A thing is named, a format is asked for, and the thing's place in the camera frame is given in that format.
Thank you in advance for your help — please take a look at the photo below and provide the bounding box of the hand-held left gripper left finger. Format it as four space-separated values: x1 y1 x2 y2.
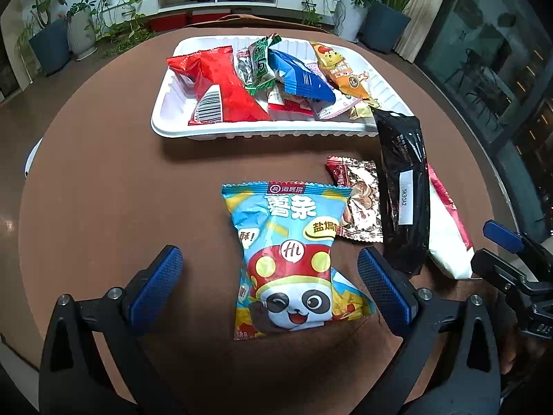
39 244 184 415

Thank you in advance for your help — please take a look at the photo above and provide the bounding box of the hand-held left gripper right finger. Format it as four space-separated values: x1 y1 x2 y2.
356 246 502 415

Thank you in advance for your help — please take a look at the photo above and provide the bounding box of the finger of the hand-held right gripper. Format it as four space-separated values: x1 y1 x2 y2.
483 220 550 264
470 248 536 308

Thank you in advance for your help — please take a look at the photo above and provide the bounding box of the white red-edged snack packet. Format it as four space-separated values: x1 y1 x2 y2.
425 162 475 279

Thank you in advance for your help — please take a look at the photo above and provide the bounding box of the brown nut snack packet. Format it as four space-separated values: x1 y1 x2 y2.
325 156 385 243

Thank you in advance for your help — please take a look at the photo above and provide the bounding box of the blue panda chips packet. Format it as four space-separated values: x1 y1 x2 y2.
221 180 376 341

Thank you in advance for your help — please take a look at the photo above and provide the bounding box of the black snack packet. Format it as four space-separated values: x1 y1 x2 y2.
372 108 433 278

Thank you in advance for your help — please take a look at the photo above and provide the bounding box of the white plastic tray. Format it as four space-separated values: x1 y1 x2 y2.
150 35 415 141

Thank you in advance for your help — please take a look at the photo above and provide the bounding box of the red and white snack packet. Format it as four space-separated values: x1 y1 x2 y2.
267 84 315 117

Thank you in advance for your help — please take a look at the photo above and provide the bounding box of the plain red snack packet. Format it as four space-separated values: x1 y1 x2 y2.
166 46 272 126

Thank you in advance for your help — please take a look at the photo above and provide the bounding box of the yellow bear snack packet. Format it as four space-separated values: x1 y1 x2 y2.
309 41 381 109

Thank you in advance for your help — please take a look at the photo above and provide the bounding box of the dark blue snack packet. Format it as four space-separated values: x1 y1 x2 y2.
267 47 338 103

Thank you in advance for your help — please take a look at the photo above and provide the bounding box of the green seed snack packet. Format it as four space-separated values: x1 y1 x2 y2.
235 33 282 96

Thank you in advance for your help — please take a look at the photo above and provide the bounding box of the glass window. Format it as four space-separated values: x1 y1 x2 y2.
417 0 553 225

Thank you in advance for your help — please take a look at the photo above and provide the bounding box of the white plastic bin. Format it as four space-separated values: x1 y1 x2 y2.
24 138 44 180

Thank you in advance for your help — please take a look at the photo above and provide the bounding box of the beige curtain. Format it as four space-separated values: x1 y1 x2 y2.
393 0 463 63

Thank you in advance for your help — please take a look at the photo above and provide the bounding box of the tall plant in blue pot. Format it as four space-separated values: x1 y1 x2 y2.
360 0 459 55

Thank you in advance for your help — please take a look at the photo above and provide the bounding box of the small plant in blue pot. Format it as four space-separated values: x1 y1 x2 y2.
19 0 72 76

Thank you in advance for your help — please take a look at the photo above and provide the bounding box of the red storage box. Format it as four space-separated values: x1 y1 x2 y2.
151 13 188 32
191 9 232 24

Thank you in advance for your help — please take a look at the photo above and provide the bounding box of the plant in smooth white pot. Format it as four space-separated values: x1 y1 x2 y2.
335 0 376 44

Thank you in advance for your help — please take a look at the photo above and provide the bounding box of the plant in ribbed white pot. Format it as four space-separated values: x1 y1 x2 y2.
65 0 98 61

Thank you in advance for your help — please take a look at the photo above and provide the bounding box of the trailing vine plant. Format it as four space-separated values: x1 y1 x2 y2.
97 0 156 55

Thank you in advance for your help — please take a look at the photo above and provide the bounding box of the brown chair back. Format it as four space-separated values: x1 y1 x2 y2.
216 14 316 32

